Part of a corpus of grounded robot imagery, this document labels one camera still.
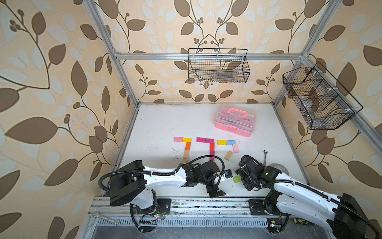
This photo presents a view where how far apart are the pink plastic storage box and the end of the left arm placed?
1.32ft

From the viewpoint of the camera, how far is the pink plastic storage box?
0.96 metres

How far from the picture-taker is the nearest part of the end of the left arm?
590 mm
